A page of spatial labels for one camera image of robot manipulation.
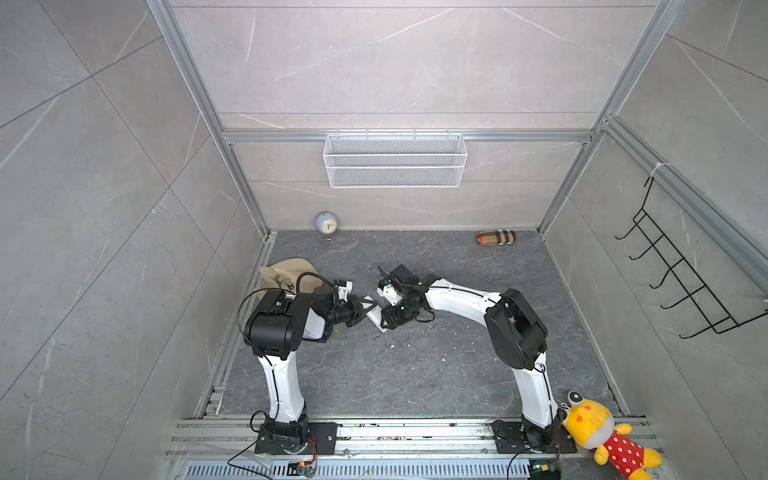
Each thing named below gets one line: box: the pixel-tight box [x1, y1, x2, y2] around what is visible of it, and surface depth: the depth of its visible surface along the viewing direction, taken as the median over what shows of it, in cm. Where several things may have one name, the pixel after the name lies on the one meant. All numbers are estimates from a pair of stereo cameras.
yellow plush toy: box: [560, 391, 663, 480], surface depth 70 cm
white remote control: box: [360, 295, 387, 333], surface depth 94 cm
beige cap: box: [256, 257, 323, 304], surface depth 103 cm
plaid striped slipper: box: [476, 229, 517, 246], surface depth 117 cm
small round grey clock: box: [315, 210, 338, 241], surface depth 117 cm
